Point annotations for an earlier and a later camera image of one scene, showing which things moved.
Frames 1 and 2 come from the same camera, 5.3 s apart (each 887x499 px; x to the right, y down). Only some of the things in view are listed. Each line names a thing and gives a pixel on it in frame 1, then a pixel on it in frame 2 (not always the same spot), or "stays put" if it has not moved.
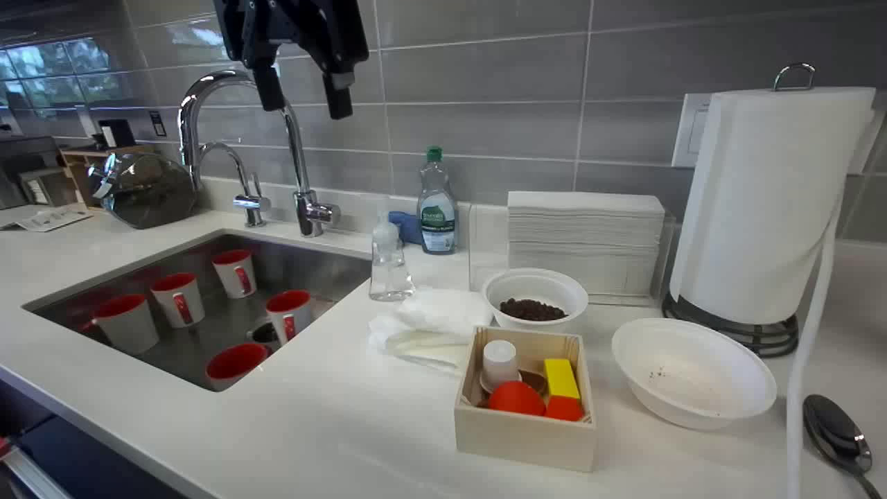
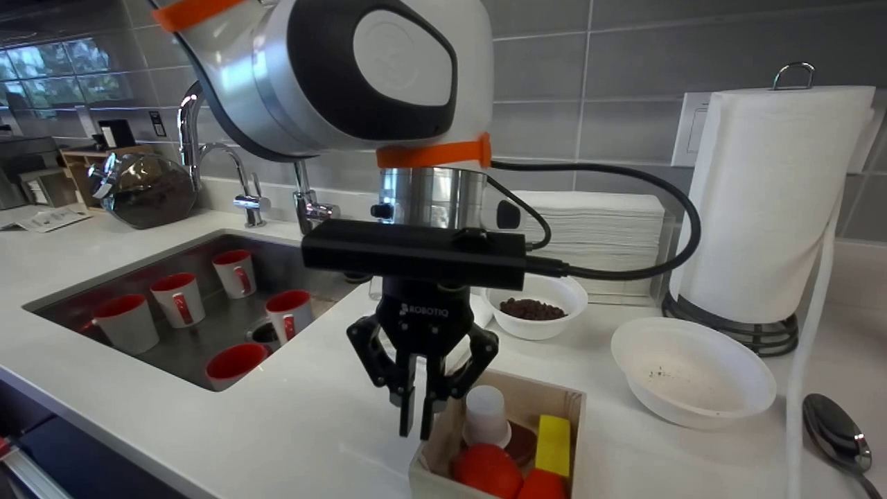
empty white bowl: [689, 373] stays put
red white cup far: [235, 272] stays put
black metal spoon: [841, 442] stays put
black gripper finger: [270, 86] to [407, 387]
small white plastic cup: [500, 362] to [485, 417]
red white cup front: [234, 362] stays put
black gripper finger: [338, 90] to [429, 387]
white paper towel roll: [755, 225] stays put
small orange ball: [565, 408] to [539, 484]
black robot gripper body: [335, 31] to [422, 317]
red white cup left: [129, 322] stays put
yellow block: [561, 377] to [551, 444]
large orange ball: [513, 398] to [485, 470]
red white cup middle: [177, 298] stays put
